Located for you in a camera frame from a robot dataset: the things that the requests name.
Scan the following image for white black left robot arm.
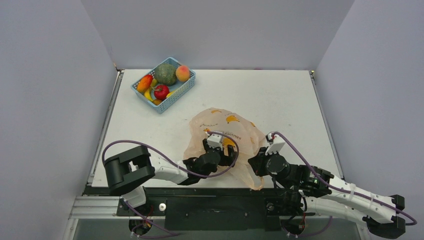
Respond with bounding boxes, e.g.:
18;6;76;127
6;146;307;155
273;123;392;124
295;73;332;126
101;140;239;215

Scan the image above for red fake tomato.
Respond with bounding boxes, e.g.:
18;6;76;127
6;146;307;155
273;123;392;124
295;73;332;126
153;84;170;101

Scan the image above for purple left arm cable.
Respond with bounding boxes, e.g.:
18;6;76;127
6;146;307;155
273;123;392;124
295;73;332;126
101;131;240;239

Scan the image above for orange translucent plastic bag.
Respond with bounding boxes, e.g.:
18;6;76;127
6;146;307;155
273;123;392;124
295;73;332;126
183;108;266;191

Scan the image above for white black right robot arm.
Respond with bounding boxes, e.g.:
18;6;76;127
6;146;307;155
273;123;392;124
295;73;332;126
248;147;406;239

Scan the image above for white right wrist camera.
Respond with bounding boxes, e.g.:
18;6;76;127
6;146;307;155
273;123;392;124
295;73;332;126
265;132;286;155

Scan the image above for orange fake mango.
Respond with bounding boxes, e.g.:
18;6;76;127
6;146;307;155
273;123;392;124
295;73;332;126
136;74;154;94

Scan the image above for fake peach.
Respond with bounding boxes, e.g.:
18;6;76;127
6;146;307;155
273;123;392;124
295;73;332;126
175;65;191;82

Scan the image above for thin yellow chili pepper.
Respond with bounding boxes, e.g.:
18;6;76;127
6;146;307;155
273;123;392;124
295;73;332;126
166;90;176;98

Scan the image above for brown fake kiwi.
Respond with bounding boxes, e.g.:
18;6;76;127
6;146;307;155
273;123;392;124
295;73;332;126
152;99;162;106

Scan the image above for green netted melon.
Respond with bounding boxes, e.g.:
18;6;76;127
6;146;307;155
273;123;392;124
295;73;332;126
154;63;177;86

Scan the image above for yellow fake banana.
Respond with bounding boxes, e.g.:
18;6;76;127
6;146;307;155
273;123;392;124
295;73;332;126
143;78;158;102

